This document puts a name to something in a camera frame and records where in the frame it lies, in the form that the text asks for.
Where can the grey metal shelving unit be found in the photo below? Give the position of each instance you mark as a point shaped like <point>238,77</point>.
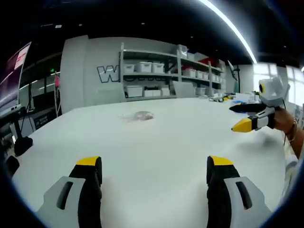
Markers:
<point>171,73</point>

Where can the monitor screen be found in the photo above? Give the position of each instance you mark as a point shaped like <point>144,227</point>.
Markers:
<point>14,76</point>

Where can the clear resealable bag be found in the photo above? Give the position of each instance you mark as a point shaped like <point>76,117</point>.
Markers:
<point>142,116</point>

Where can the person's right hand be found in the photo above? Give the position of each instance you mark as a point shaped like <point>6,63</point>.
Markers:
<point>282,120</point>

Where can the clutter of tools on table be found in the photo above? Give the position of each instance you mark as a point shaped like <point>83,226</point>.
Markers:
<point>235,97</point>

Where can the white storage bin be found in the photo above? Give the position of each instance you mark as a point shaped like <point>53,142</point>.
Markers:
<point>134,91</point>
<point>157,68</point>
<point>145,67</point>
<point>128,69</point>

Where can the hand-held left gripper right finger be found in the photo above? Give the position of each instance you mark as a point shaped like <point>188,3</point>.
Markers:
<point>234,194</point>

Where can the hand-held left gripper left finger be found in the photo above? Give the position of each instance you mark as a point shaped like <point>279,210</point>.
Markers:
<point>71,194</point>

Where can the white wall panel with lettering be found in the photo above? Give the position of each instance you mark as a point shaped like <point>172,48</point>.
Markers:
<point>92,71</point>

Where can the ceiling light strip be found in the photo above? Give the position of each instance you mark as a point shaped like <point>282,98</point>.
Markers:
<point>235,28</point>

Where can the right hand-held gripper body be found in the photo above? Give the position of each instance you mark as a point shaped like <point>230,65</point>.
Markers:
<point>270,95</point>

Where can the black monitor stand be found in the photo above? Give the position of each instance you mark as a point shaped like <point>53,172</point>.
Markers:
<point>21,137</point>

